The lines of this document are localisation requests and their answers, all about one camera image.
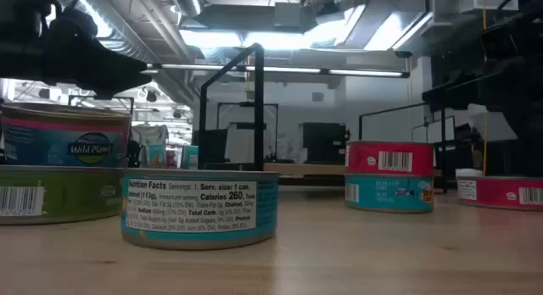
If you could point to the red seafood can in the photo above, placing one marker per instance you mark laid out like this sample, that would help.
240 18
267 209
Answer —
496 193
365 159

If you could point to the small white box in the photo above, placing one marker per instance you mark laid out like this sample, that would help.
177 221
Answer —
468 173

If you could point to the white duct box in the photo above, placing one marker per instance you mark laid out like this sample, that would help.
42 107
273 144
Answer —
466 0

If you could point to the black metal table frame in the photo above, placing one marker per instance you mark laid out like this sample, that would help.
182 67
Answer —
314 181

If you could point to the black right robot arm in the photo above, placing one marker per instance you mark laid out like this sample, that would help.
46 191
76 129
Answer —
528 146

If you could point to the round silver ventilation duct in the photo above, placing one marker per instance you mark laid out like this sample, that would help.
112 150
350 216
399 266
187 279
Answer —
186 0

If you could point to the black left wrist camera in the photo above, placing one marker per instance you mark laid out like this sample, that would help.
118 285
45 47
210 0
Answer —
70 28

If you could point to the grey vent grille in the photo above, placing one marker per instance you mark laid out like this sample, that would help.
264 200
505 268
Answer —
318 96

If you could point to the white board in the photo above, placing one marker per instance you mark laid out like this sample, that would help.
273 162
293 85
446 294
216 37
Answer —
434 131

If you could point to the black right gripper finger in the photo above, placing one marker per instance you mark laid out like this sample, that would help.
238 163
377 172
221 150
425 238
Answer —
466 96

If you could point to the white cloth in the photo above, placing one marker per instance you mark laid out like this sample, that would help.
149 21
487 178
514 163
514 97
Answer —
148 136

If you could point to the grey metal box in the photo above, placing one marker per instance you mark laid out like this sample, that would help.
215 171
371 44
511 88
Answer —
288 15

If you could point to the black panel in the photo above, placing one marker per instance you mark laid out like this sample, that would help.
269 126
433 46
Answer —
214 146

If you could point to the long tube light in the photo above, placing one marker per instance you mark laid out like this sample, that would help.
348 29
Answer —
288 69

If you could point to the white panel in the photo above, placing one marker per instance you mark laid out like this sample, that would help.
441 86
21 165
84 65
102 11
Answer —
239 146

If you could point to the green Circle Hook can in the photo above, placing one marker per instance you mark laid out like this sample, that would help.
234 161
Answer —
72 197

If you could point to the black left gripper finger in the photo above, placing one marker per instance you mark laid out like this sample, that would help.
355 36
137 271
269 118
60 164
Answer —
114 79

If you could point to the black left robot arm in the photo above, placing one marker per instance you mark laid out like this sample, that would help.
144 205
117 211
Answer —
19 13

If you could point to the black monitor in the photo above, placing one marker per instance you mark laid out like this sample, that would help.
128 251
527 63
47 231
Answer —
322 142

